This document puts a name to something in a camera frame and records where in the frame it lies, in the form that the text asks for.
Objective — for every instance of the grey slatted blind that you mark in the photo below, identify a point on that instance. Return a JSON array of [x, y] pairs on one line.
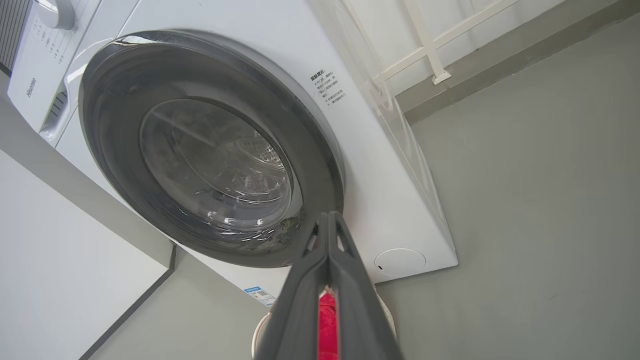
[[12, 30]]

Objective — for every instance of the dark grey round washer door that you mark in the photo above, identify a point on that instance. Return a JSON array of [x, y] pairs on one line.
[[115, 150]]

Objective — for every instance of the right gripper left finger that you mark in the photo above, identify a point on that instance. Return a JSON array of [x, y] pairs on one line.
[[295, 320]]

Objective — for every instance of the round white filter cover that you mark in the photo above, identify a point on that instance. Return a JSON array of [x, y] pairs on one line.
[[400, 262]]

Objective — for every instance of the white front-load washing machine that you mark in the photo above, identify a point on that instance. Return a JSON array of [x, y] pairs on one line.
[[380, 200]]

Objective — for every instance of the cream metal railing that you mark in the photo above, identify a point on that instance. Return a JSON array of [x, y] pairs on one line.
[[430, 55]]

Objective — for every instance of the blue energy label sticker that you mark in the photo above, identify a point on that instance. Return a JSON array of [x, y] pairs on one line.
[[260, 296]]

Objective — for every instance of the red and white garment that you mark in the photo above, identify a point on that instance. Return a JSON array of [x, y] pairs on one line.
[[327, 325]]

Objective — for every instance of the cream perforated laundry basket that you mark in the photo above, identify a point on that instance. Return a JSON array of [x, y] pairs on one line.
[[260, 340]]

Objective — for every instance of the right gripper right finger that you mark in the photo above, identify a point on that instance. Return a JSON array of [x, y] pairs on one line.
[[362, 325]]

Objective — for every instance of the silver washing machine dial knob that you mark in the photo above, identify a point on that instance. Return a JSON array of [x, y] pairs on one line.
[[60, 15]]

